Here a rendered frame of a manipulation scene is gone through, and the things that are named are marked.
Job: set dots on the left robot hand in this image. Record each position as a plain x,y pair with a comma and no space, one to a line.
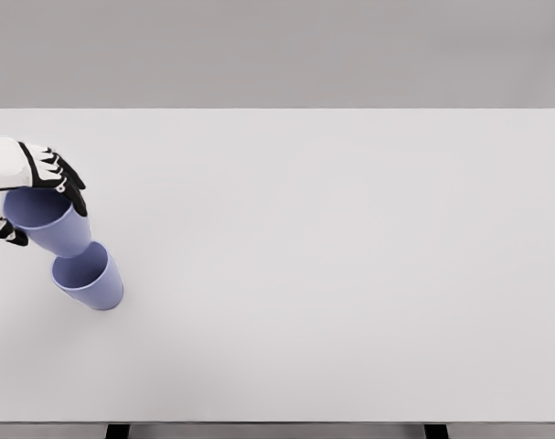
12,164

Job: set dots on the lavender blue plastic cup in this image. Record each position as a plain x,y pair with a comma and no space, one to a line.
94,283
62,233

